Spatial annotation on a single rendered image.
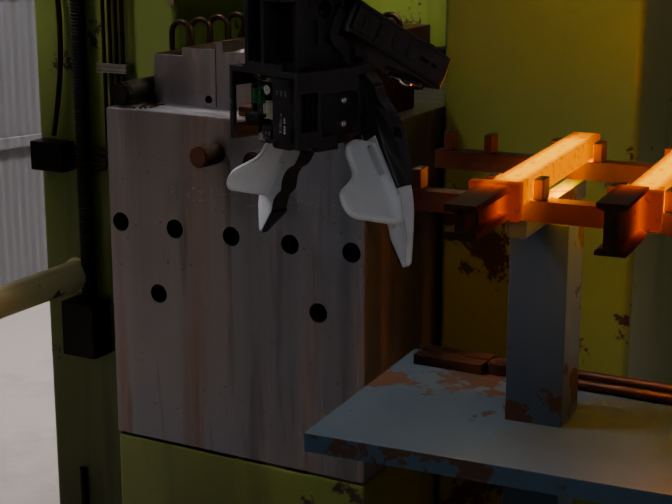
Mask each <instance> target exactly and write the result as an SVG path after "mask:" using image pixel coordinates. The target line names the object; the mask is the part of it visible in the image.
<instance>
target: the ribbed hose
mask: <svg viewBox="0 0 672 504"><path fill-rule="evenodd" d="M69 1H70V2H69V4H70V6H69V8H71V9H70V10H69V11H70V12H71V13H69V14H70V15H71V16H70V18H71V20H70V22H71V23H70V25H71V27H70V29H71V31H70V32H71V34H70V35H71V36H72V37H71V38H70V39H72V41H71V43H72V44H71V46H72V48H71V49H72V51H71V53H73V54H72V55H71V56H72V57H73V58H71V60H73V61H72V64H73V65H72V67H73V68H72V70H73V72H72V74H73V75H72V77H74V78H73V79H72V80H73V81H74V82H72V84H74V85H73V87H74V89H73V91H74V92H73V94H74V96H73V97H74V98H75V99H73V101H75V102H74V103H73V104H74V105H75V106H74V108H75V109H74V111H75V113H74V115H75V116H74V118H75V120H74V121H75V123H74V124H75V125H76V126H75V127H74V128H76V129H75V132H76V133H75V135H76V136H75V138H76V140H75V141H76V143H75V145H77V146H76V147H75V148H76V150H75V151H76V152H77V153H76V155H77V156H76V158H77V160H76V162H77V163H76V165H78V166H77V167H76V168H77V170H76V171H77V172H78V173H76V174H77V175H78V176H77V178H78V179H77V182H78V183H77V185H78V186H77V188H78V190H77V191H78V193H77V194H78V195H79V196H78V198H79V199H78V205H79V206H78V208H79V209H78V211H79V213H78V214H79V216H78V217H79V218H80V219H79V221H80V222H79V224H80V225H79V228H80V229H79V231H80V232H79V234H80V235H79V237H80V239H79V240H80V244H81V245H80V247H81V248H80V250H81V251H80V253H81V255H80V256H81V258H80V260H82V261H80V263H81V267H83V270H84V271H85V272H84V273H85V274H86V276H85V277H86V279H85V280H86V282H85V285H84V287H83V288H82V292H83V293H82V295H81V294H79V295H76V296H74V297H71V298H68V299H66V300H63V301H62V302H61V307H62V328H63V349H64V354H67V355H73V356H78V357H83V358H88V359H93V360H94V359H97V358H99V357H101V356H104V355H106V354H108V353H110V352H112V340H111V315H110V300H109V299H105V298H99V297H97V292H96V291H97V289H96V288H97V286H96V285H97V283H96V281H97V280H96V278H97V277H96V273H95V272H96V270H95V269H96V267H95V266H96V264H95V262H96V261H95V259H96V257H95V256H96V254H94V253H95V244H94V243H95V241H94V240H95V238H94V237H95V235H94V233H95V232H94V230H95V229H94V228H93V227H94V225H93V224H94V218H93V217H94V215H93V214H94V212H93V210H94V209H93V207H94V206H93V205H92V204H93V202H92V201H93V199H92V198H93V195H92V194H93V192H92V191H93V189H92V187H93V186H92V184H93V183H92V182H91V181H93V180H92V179H91V178H92V176H91V175H92V172H91V171H89V170H88V169H89V168H90V167H92V166H91V164H88V162H89V161H90V160H91V159H90V158H89V157H88V155H89V154H91V152H90V151H88V150H87V149H88V148H89V147H91V146H90V144H91V143H90V141H91V139H89V138H91V136H89V135H90V134H91V133H90V132H89V131H90V129H89V128H90V126H89V124H90V122H89V121H90V119H89V117H90V116H89V114H90V113H89V112H88V111H89V110H90V109H88V108H89V105H88V104H89V102H88V101H89V99H88V97H89V95H88V94H89V92H87V91H88V90H89V89H88V88H87V87H89V86H88V85H87V84H88V82H87V80H88V78H87V77H88V75H87V73H88V72H87V70H88V68H86V67H87V66H88V65H87V64H86V63H88V62H87V61H86V60H87V58H86V56H87V54H86V53H87V51H86V49H87V48H86V46H87V44H85V43H86V42H87V41H86V40H85V39H87V37H85V36H86V33H85V32H86V30H85V29H86V27H85V25H86V23H85V21H86V20H85V19H84V18H86V16H84V15H85V14H86V13H85V12H84V11H85V9H84V8H85V6H84V4H85V2H84V0H69ZM91 161H92V160H91Z"/></svg>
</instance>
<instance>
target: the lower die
mask: <svg viewBox="0 0 672 504"><path fill-rule="evenodd" d="M403 28H404V29H406V30H408V31H409V32H411V33H412V34H414V35H415V36H417V37H418V38H421V39H423V40H426V41H427V42H429V43H430V24H410V23H403ZM243 38H245V37H240V38H234V39H228V40H222V41H216V42H211V43H205V44H199V45H193V46H187V47H182V49H176V50H170V51H164V52H158V53H154V87H155V102H156V103H165V104H175V105H187V106H199V107H210V108H223V109H230V81H229V64H238V63H245V50H244V55H243V54H227V53H223V46H222V42H226V41H231V40H237V39H243ZM206 96H210V97H211V98H212V102H211V103H210V104H208V103H206V101H205V98H206ZM236 101H237V110H239V106H244V105H248V104H251V83H247V84H239V85H236Z"/></svg>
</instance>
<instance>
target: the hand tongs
mask: <svg viewBox="0 0 672 504"><path fill-rule="evenodd" d="M506 360H507V358H495V355H493V354H487V353H480V352H474V351H468V350H461V349H455V348H449V347H442V346H436V345H430V344H429V345H427V346H425V347H424V348H422V350H419V351H418V352H416V353H415V354H414V364H420V365H426V366H432V367H438V368H444V369H450V370H456V371H462V372H468V373H474V374H480V375H481V374H482V373H484V372H485V371H486V370H487V371H488V372H489V373H490V374H492V375H496V376H506ZM578 389H582V390H588V391H594V392H600V393H606V394H612V395H618V396H624V397H630V398H636V399H642V400H648V401H654V402H660V403H666V404H672V384H667V383H661V382H654V381H648V380H641V379H635V378H629V377H622V376H616V375H610V374H603V373H597V372H590V371H584V370H578Z"/></svg>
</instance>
